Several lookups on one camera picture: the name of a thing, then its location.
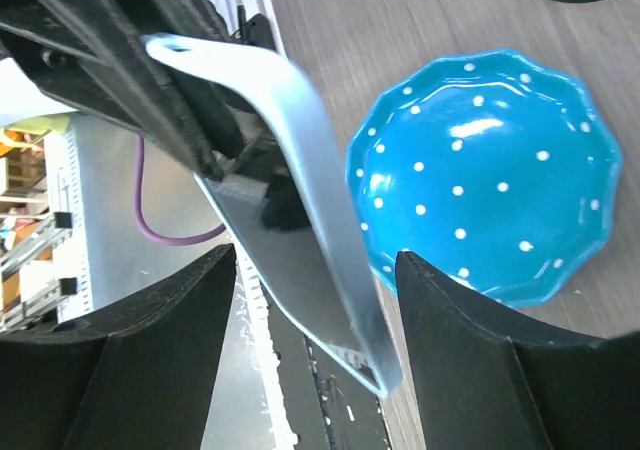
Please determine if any phone with light blue case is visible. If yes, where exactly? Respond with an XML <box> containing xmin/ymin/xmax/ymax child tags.
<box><xmin>144</xmin><ymin>34</ymin><xmax>403</xmax><ymax>397</ymax></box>

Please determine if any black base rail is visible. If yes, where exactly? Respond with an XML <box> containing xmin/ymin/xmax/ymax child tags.
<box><xmin>266</xmin><ymin>296</ymin><xmax>391</xmax><ymax>450</ymax></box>

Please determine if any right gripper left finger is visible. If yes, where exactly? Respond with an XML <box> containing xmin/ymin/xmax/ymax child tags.
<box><xmin>1</xmin><ymin>244</ymin><xmax>236</xmax><ymax>449</ymax></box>

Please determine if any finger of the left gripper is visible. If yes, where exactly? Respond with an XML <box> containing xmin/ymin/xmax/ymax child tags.
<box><xmin>1</xmin><ymin>0</ymin><xmax>245</xmax><ymax>177</ymax></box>

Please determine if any blue polka dot plate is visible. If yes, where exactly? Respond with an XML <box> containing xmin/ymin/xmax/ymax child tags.
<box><xmin>345</xmin><ymin>49</ymin><xmax>623</xmax><ymax>308</ymax></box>

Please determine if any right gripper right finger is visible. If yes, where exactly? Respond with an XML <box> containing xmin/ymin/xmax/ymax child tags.
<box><xmin>395</xmin><ymin>252</ymin><xmax>639</xmax><ymax>449</ymax></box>

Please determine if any white cable duct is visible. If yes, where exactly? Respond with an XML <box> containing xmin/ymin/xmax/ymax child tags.
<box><xmin>45</xmin><ymin>129</ymin><xmax>94</xmax><ymax>322</ymax></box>

